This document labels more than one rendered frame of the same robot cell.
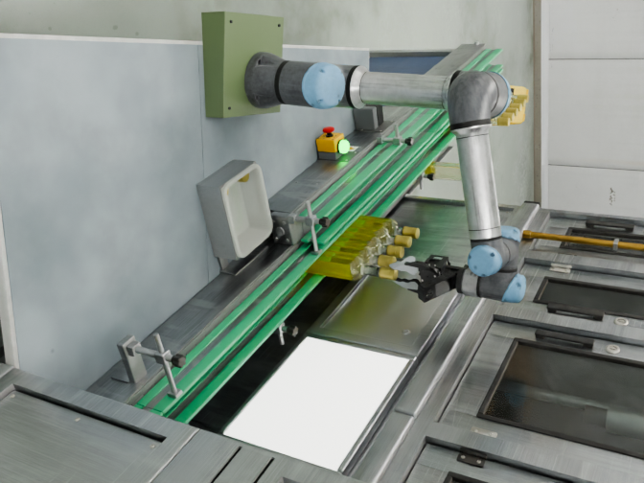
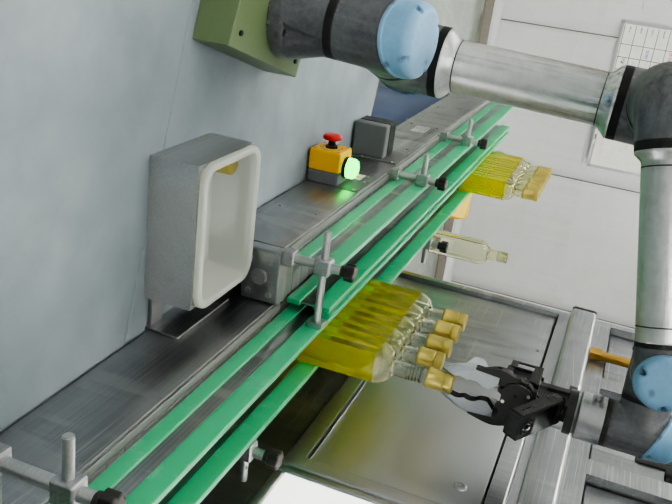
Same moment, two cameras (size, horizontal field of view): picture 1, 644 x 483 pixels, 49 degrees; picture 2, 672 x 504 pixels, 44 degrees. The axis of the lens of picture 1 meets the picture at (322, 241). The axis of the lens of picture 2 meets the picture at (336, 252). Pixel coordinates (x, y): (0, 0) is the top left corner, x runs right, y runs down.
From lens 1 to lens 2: 0.76 m
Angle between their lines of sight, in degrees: 16
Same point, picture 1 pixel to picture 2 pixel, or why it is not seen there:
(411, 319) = (463, 465)
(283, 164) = (266, 170)
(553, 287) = not seen: hidden behind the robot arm
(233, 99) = (249, 20)
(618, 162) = (530, 293)
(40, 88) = not seen: outside the picture
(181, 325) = (76, 419)
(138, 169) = (69, 83)
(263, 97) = (294, 34)
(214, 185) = (187, 162)
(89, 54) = not seen: outside the picture
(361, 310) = (373, 437)
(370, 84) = (474, 59)
